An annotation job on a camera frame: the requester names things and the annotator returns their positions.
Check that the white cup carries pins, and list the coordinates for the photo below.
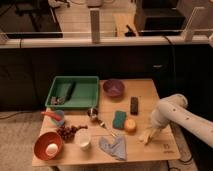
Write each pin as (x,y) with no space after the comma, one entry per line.
(83,138)

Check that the orange bowl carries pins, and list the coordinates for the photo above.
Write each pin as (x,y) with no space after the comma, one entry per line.
(43,141)

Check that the bunch of dark grapes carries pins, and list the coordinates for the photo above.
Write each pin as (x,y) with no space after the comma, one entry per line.
(68,133)

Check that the white horizontal rail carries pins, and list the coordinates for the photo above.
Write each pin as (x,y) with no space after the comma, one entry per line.
(106,41)

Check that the dark tool in tray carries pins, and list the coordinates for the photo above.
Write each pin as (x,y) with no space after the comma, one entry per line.
(70,91)

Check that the metal measuring cup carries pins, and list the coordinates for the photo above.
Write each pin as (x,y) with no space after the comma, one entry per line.
(93,115)

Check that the grey upright post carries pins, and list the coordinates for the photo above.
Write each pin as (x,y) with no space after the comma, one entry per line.
(95,25)

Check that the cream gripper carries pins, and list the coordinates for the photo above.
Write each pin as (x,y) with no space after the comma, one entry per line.
(155,129)

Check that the black rectangular block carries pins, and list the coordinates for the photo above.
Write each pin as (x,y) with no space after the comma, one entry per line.
(134,105)

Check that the small grey object in tray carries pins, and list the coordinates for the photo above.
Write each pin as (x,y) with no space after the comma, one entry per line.
(57,100)

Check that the white egg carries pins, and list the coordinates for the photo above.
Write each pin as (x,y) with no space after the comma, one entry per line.
(51,149)

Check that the blue cup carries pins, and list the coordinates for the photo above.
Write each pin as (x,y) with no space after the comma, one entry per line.
(60,121)

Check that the green plastic tray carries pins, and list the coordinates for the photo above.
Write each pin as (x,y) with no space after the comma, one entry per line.
(84,96)

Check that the purple bowl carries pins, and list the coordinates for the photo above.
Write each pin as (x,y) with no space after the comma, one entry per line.
(113,87)

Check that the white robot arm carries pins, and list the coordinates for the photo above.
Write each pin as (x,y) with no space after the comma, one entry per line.
(174,109)

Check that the orange fruit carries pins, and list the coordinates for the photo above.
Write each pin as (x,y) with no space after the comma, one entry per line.
(130,125)

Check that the wooden table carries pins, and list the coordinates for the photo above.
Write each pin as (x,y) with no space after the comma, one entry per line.
(163,147)

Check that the yellow banana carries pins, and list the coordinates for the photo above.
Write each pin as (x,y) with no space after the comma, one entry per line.
(146,136)

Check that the blue grey cloth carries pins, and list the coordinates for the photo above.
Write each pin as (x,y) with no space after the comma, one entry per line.
(116,149)

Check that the green sponge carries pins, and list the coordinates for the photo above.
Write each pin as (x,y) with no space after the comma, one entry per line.
(119,119)

